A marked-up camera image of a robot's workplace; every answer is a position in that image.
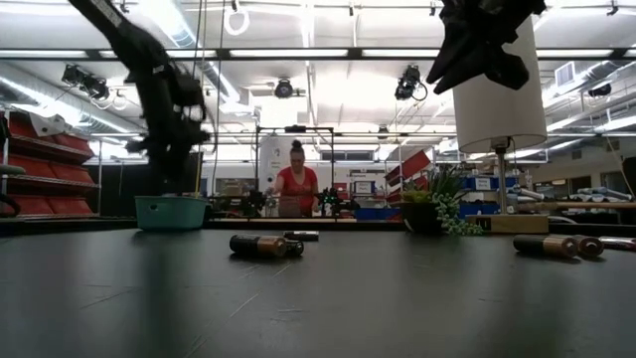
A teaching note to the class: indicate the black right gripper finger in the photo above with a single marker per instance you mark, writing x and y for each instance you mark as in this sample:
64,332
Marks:
459,52
467,74

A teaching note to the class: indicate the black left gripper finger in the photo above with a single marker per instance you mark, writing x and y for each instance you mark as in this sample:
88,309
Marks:
174,184

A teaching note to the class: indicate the copper top AA battery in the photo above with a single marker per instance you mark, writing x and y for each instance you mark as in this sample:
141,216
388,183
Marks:
545,245
589,245
258,245

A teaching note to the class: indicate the small AAA battery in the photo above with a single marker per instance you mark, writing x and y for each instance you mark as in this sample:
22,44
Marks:
618,243
294,247
301,235

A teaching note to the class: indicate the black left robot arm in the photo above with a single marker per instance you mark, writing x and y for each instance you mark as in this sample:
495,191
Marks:
124,35

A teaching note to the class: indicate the black distant robot arm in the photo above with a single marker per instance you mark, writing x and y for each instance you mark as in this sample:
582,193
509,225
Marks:
256,199
330,199

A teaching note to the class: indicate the teal plastic bin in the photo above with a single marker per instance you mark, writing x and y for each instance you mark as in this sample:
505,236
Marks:
171,213

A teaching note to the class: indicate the white shade table lamp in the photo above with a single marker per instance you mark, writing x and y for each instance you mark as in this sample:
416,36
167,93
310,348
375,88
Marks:
497,114

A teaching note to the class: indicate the ceiling air vent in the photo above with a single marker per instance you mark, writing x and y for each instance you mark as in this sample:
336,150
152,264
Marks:
565,74

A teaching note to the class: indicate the white machine housing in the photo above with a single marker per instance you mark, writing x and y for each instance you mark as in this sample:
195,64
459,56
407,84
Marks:
270,154

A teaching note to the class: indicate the red tilted bins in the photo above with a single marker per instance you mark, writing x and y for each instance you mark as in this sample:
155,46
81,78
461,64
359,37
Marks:
410,166

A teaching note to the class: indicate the blue shelf bins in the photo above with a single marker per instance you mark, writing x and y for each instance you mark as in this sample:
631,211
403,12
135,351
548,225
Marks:
484,183

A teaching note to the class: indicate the person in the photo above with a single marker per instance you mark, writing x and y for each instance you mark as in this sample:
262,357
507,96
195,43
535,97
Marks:
296,184

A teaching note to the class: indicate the red bin shelf rack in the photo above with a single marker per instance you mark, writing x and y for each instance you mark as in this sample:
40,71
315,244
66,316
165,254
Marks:
49,174

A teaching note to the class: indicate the potted succulent plant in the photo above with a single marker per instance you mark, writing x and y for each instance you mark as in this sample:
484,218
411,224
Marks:
437,204

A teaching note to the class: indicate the white framed sign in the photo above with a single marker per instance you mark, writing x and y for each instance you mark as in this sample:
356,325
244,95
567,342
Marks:
363,187

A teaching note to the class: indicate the long ceiling light strip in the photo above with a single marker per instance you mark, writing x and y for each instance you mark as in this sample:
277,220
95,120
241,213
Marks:
298,53

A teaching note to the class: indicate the blue storage bin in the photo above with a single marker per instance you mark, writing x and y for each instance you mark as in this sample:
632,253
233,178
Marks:
372,213

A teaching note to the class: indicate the grey rolled tubes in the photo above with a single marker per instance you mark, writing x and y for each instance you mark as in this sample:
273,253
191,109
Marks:
603,193

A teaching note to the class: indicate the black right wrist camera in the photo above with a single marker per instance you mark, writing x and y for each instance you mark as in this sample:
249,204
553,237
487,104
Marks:
509,74

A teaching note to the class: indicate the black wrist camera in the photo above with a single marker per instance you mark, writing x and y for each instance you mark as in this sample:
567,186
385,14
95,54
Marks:
509,74
191,94

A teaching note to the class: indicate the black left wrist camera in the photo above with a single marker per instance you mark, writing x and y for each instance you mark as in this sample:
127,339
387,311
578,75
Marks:
191,94

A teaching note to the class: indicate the black ceiling camera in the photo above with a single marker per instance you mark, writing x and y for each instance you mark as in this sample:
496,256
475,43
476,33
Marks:
87,82
284,88
410,82
599,90

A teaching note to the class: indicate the silver air duct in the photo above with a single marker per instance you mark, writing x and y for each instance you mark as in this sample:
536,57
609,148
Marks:
64,107

